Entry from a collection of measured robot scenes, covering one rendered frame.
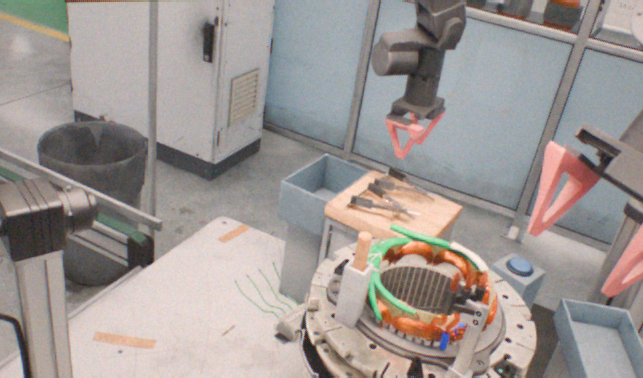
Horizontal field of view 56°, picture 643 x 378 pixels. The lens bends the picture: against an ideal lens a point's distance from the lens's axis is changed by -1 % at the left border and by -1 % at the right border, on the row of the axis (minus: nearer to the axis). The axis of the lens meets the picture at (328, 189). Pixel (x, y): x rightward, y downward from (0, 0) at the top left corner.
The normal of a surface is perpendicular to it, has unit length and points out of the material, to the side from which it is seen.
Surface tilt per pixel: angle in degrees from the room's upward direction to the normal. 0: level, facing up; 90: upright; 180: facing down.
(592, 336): 0
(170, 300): 0
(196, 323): 0
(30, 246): 90
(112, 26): 90
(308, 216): 90
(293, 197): 90
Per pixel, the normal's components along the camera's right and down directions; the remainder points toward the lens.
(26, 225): 0.61, 0.47
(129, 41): -0.45, 0.38
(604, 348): 0.15, -0.86
